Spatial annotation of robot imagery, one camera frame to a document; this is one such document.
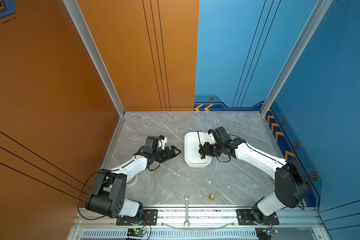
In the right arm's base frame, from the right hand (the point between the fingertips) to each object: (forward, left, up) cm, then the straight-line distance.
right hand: (199, 151), depth 85 cm
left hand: (+1, +14, -3) cm, 14 cm away
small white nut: (-16, -16, -11) cm, 25 cm away
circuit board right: (-37, -29, -13) cm, 49 cm away
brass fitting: (-22, -6, -9) cm, 24 cm away
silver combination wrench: (-32, +8, -12) cm, 35 cm away
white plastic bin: (+5, +4, -13) cm, 15 cm away
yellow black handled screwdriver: (-4, -1, +1) cm, 4 cm away
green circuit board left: (-37, +32, -12) cm, 50 cm away
